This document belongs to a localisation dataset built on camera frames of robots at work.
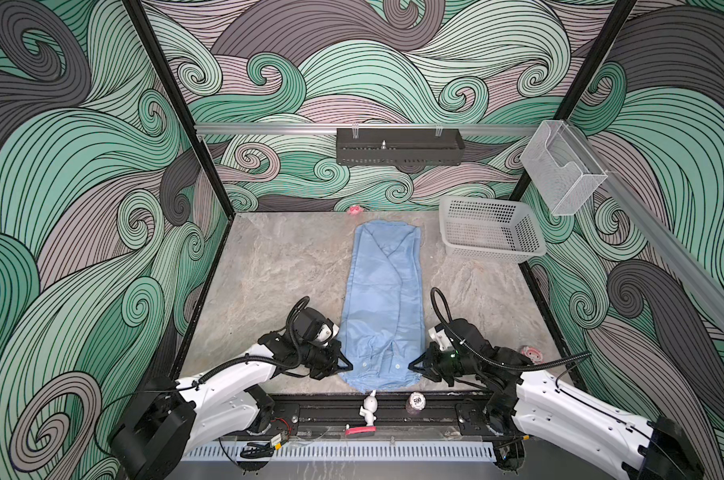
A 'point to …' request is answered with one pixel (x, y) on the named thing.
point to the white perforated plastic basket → (490, 230)
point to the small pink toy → (355, 210)
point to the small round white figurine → (416, 403)
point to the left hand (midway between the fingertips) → (353, 366)
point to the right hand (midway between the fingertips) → (408, 369)
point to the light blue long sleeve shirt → (383, 325)
